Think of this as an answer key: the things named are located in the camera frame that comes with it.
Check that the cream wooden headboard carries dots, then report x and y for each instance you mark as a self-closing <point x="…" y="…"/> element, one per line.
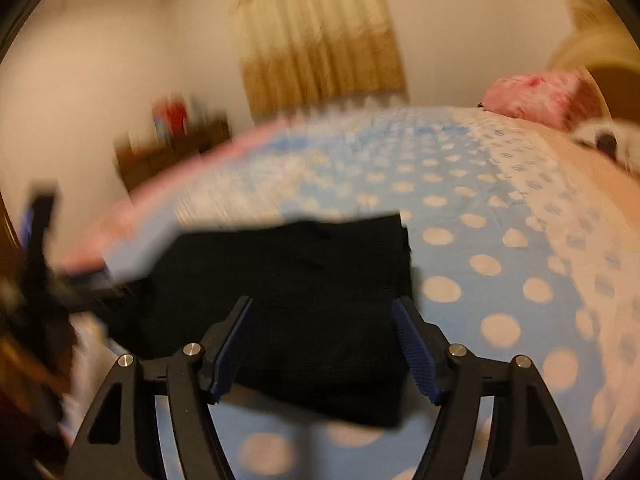
<point x="617" y="85"/>

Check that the brown wooden desk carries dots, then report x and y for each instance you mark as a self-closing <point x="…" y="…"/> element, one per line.
<point x="150" y="160"/>

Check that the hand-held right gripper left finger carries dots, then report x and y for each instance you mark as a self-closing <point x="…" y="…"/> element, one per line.
<point x="230" y="345"/>

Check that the beige floral curtain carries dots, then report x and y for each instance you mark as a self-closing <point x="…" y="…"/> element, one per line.
<point x="595" y="10"/>

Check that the beige window curtain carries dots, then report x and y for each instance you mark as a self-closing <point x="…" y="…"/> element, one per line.
<point x="320" y="50"/>

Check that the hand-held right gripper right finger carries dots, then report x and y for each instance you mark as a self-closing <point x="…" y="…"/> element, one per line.
<point x="415" y="350"/>

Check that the polka dot printed bed sheet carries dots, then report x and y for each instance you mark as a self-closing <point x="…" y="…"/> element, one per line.
<point x="500" y="210"/>

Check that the patterned white pillow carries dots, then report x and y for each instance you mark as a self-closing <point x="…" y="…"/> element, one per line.
<point x="607" y="142"/>

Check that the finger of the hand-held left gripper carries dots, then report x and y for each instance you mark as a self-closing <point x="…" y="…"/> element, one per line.
<point x="37" y="230"/>

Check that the folded pink floral blanket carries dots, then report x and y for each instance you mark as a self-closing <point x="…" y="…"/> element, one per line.
<point x="530" y="97"/>

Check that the red paper bag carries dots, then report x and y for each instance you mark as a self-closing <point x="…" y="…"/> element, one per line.
<point x="172" y="115"/>

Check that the black pants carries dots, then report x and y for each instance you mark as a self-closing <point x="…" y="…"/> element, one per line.
<point x="310" y="285"/>

